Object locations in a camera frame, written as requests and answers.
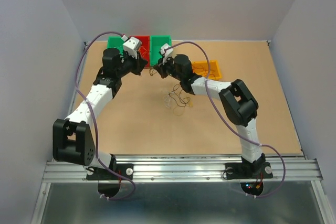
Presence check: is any right green bin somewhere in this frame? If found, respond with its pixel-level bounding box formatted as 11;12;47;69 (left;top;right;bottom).
150;35;172;67

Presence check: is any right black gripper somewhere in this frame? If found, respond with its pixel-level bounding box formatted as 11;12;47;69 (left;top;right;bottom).
154;54;183;81

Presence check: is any green bin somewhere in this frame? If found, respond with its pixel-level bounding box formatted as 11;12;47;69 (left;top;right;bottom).
150;35;172;67
107;35;129;53

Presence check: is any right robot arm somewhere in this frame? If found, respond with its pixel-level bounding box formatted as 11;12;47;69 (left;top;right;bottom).
154;55;273;180

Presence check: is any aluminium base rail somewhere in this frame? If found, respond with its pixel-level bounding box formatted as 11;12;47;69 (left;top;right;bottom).
43;155;323;183

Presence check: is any yellow bin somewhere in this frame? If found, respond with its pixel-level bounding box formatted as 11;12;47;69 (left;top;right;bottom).
192;60;222;81

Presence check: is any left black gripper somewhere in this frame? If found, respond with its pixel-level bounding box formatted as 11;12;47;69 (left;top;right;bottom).
115;49;147;78

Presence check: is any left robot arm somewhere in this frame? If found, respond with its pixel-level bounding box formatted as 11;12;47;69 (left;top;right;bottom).
52;48;148;179

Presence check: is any wire bundle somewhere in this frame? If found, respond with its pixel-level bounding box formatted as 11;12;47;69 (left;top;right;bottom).
162;83;195;116

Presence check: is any left green bin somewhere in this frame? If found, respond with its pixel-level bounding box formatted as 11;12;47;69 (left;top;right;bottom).
107;35;129;53

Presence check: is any brown thin wire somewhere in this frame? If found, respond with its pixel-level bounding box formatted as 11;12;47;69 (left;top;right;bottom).
193;63;218;79

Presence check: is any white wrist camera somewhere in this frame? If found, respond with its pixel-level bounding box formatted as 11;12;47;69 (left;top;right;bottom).
121;35;142;59
160;43;173;65

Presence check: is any red bin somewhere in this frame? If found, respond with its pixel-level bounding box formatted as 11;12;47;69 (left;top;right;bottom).
134;36;150;69

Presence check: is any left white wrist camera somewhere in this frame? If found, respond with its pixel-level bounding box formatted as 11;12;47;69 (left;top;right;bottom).
121;35;142;59

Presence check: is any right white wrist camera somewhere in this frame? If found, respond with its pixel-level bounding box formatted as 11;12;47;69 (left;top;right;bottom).
160;43;173;65

